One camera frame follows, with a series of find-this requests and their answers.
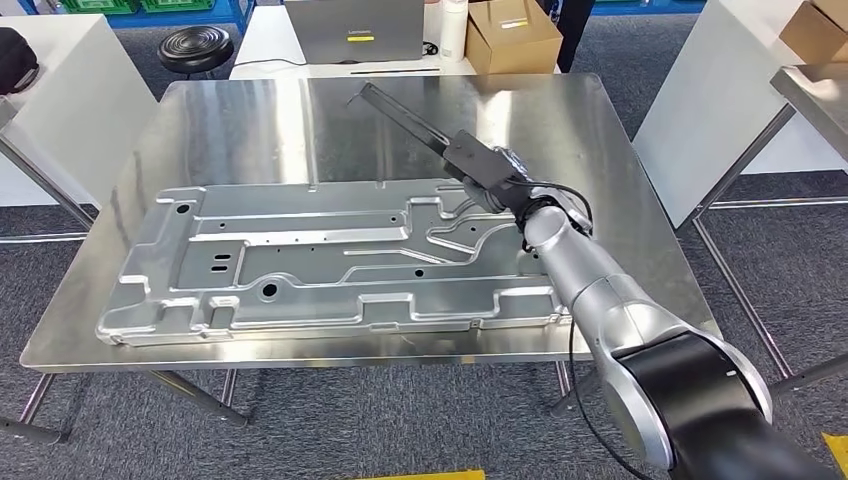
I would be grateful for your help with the grey laptop with yellow sticker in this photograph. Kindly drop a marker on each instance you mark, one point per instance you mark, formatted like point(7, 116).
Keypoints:
point(354, 30)

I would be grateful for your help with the grey stamped metal plate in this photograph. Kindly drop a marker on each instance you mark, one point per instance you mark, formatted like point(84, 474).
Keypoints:
point(298, 265)

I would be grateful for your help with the black plastic panel with cutouts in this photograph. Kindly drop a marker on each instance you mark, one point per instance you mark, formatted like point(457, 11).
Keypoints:
point(397, 112)

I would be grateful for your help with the white cylindrical bottle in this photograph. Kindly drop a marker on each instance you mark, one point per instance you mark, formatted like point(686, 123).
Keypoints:
point(454, 30)

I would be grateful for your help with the brown cardboard box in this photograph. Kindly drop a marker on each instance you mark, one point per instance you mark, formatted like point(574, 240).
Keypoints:
point(811, 33)
point(510, 40)

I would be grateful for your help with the black bag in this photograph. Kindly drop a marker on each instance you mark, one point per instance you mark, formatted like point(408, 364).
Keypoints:
point(14, 63)

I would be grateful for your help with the white desk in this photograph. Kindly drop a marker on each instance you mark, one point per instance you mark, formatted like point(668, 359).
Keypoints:
point(265, 40)

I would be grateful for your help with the stainless steel workbench table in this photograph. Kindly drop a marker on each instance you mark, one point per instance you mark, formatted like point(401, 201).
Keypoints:
point(563, 119)
point(818, 99)
point(40, 175)

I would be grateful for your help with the yellow floor tape square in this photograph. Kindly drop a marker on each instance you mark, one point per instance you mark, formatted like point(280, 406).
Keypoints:
point(838, 454)
point(424, 476)

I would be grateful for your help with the green plastic crate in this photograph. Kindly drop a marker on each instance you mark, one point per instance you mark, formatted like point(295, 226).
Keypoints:
point(99, 5)

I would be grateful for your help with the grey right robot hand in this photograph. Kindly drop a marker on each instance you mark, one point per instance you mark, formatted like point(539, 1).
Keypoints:
point(493, 202)

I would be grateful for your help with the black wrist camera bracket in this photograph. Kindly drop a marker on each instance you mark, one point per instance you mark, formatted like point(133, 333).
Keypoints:
point(480, 162)

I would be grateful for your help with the black upright object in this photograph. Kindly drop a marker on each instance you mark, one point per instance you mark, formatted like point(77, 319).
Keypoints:
point(573, 33)

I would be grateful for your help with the green flat item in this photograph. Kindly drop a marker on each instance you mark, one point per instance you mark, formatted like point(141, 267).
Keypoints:
point(175, 4)

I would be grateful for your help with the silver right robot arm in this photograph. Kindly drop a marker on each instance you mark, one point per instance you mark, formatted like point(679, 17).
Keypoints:
point(596, 285)

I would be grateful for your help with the black ribbed round part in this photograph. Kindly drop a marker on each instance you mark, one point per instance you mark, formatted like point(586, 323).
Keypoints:
point(195, 48)

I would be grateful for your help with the white partition panel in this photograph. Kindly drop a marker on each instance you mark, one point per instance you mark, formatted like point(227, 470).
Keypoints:
point(715, 99)
point(79, 112)

